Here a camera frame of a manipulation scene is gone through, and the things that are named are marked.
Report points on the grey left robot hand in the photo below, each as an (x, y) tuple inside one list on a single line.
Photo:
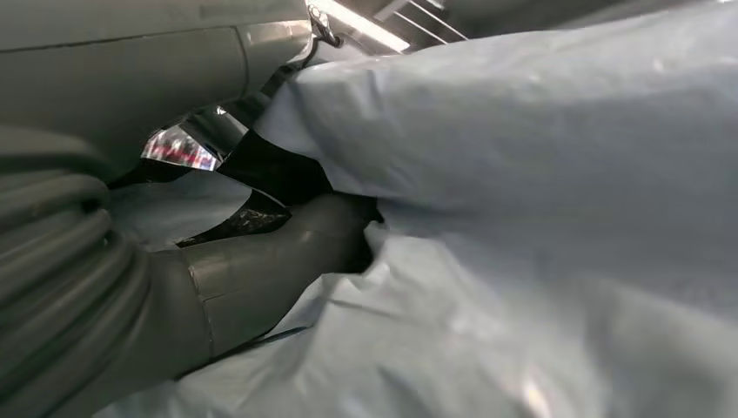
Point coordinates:
[(144, 81)]

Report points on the white parcel with black letters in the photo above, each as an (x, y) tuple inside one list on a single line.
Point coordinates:
[(519, 202)]

